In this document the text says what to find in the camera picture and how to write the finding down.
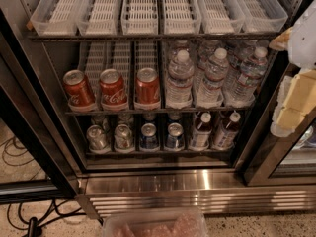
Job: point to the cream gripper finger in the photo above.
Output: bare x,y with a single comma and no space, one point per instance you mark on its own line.
296,98
280,43

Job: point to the red coke can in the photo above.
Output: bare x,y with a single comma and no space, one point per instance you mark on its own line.
114,97
147,89
81,96

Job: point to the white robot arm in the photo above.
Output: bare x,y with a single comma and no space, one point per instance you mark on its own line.
302,43

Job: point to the steel fridge base grille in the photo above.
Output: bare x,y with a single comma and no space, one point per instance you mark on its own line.
101,195

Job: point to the right blue soda can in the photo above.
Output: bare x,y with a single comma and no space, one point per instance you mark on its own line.
175,137

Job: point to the blue soda can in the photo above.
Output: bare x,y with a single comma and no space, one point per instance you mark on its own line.
175,137
148,139

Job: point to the left blue soda can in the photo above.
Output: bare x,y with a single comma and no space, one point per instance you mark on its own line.
148,139

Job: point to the silver soda can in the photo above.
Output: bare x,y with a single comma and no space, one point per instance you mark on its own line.
98,141
124,142

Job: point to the left silver soda can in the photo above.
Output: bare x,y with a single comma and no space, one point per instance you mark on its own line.
98,141

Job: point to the top shelf clear bin row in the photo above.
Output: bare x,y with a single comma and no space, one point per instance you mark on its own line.
152,17

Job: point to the front right water bottle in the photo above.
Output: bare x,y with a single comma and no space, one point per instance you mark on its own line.
251,71

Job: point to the water bottle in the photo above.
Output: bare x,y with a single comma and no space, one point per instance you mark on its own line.
251,71
209,89
179,82

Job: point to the right dark drink bottle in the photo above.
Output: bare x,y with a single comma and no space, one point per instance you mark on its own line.
226,132

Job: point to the dark drink bottle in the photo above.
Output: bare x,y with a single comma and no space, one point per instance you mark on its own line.
226,132
201,132

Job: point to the front middle water bottle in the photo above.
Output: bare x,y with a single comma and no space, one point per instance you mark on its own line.
209,89

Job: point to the left dark drink bottle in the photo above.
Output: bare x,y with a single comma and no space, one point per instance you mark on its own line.
201,132

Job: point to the front left water bottle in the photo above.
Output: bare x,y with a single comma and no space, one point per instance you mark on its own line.
179,82

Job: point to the clear plastic food container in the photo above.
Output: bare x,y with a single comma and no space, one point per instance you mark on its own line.
157,222

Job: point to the black fridge door frame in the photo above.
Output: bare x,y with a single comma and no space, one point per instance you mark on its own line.
22,111

